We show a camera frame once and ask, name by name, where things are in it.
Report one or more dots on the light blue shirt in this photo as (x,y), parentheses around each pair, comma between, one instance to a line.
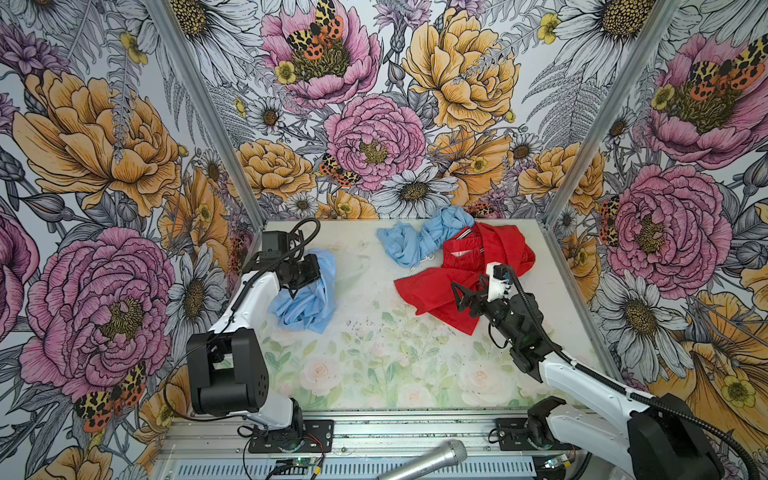
(313,306)

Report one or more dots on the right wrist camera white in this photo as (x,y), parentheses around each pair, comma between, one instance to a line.
(499,285)

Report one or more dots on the light blue knit cloth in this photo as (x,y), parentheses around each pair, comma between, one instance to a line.
(408,247)

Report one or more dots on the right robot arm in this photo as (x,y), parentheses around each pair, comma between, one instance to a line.
(641,435)

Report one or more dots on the silver microphone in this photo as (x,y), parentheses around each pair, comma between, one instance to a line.
(449,453)

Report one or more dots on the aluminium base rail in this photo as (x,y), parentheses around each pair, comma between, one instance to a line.
(363,445)

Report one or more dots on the green circuit board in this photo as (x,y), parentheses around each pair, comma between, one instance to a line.
(297,466)

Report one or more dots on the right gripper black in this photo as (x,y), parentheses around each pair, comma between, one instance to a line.
(482,299)

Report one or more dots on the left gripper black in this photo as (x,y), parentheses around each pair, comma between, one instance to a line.
(306,271)

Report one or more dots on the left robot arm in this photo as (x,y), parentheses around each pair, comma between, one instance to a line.
(227,370)

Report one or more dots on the red cloth garment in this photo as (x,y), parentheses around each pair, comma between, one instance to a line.
(465,257)

